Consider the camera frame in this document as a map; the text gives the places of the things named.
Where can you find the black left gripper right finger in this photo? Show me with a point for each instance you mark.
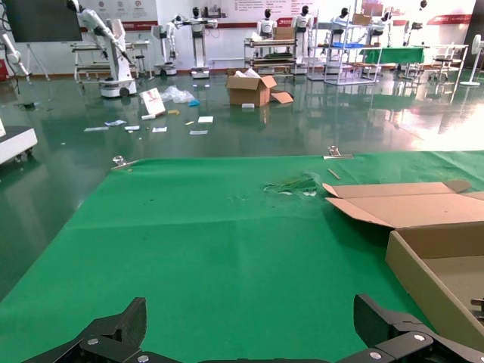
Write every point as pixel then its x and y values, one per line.
pixel 393 336

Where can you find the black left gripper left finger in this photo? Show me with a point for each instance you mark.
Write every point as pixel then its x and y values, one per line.
pixel 109 336

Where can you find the white arm robot on base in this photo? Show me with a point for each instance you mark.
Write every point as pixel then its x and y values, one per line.
pixel 117 72

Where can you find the white jointed robot arm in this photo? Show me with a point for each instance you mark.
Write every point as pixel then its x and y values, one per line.
pixel 13 56

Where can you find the empty open cardboard box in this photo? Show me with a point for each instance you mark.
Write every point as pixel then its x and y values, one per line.
pixel 416 208

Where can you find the small white floor box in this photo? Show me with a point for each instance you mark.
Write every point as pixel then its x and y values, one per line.
pixel 148 117

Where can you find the white block beside floor box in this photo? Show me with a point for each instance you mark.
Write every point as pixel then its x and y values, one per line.
pixel 248 106

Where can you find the large open cardboard floor box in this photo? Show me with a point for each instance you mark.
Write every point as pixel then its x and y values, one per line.
pixel 247 89

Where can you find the red box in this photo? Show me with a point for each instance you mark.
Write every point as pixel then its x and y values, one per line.
pixel 3 71

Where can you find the metal cart with cardboard box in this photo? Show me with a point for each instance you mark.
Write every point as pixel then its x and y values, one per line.
pixel 270 53

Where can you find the green table cloth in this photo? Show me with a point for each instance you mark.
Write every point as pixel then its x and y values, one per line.
pixel 189 246

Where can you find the thin wooden stick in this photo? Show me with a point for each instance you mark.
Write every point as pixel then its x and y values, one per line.
pixel 333 173

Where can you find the silver binder clip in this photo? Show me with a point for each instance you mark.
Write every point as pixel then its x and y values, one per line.
pixel 123 163
pixel 337 155

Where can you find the white floor paper sheet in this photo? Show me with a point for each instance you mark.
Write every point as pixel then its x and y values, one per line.
pixel 96 129

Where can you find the small white floor leaflet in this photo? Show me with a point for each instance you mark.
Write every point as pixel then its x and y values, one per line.
pixel 132 128

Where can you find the white machine base with casters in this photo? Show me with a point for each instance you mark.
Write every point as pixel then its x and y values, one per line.
pixel 15 145

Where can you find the blue printed floor card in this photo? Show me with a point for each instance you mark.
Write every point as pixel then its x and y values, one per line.
pixel 159 129

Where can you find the blue white floor leaflet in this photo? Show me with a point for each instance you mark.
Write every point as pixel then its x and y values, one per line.
pixel 115 123

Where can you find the grey floor leaflet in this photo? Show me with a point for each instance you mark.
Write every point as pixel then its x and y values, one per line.
pixel 199 132

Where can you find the yellow floor strip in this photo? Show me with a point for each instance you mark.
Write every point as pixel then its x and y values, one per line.
pixel 174 112

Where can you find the white square floor paper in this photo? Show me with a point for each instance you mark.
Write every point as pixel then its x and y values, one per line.
pixel 205 119

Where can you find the white paper bag red print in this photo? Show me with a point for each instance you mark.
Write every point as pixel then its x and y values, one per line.
pixel 153 103

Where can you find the black floor object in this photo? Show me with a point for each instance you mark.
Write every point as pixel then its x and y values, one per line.
pixel 29 105

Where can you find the small blue object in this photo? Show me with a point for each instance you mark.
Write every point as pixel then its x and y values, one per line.
pixel 194 103

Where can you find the clear plastic bag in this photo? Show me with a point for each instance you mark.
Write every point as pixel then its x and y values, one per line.
pixel 175 94

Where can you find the flat cardboard piece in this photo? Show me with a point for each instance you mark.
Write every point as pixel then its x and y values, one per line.
pixel 281 97

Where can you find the black round stool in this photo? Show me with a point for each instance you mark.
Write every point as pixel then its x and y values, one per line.
pixel 140 62

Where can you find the table with green cover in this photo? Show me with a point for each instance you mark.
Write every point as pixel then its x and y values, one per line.
pixel 393 54

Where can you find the white shelf rack blue tray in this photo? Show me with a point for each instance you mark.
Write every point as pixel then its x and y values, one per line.
pixel 346 53

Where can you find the white metal work table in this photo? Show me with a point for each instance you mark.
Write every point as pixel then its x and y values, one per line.
pixel 87 49

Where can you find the white standing fan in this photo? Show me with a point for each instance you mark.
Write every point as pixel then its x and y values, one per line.
pixel 474 56

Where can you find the white robot beside panel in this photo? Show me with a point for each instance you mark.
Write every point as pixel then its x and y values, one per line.
pixel 166 49

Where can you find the white humanoid robot black head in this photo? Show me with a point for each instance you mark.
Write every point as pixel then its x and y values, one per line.
pixel 302 26
pixel 341 19
pixel 413 26
pixel 386 20
pixel 265 24

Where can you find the humanoid robot with outstretched arms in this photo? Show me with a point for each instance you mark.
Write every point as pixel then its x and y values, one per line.
pixel 197 34

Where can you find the black display board on stand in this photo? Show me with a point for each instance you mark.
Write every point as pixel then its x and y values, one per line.
pixel 41 20

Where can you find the white red wall poster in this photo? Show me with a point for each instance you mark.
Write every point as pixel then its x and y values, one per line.
pixel 121 9

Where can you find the wide wall display board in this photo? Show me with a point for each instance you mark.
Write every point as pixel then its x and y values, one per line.
pixel 249 9

